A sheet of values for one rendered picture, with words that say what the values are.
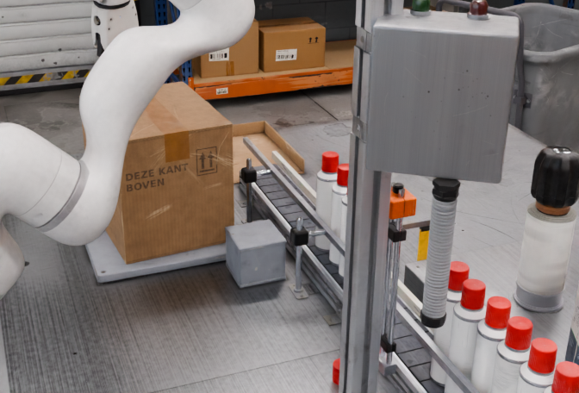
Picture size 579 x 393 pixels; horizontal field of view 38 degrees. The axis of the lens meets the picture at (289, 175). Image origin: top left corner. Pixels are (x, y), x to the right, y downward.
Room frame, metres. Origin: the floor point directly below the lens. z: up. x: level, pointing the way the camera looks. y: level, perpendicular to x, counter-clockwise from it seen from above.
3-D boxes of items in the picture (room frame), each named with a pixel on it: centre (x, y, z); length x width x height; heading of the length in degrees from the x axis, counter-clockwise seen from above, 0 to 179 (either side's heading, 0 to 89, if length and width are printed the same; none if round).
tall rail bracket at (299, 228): (1.41, -0.04, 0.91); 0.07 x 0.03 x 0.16; 112
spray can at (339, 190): (1.44, -0.11, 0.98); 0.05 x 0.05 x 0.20
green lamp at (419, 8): (1.03, -0.16, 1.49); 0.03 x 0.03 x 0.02
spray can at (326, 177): (1.50, -0.08, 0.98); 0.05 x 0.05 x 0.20
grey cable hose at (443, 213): (0.94, -0.20, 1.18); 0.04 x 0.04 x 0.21
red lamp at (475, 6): (1.01, -0.23, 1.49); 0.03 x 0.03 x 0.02
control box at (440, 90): (1.00, -0.19, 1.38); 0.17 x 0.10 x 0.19; 77
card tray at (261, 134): (2.06, 0.14, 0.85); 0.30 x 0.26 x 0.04; 22
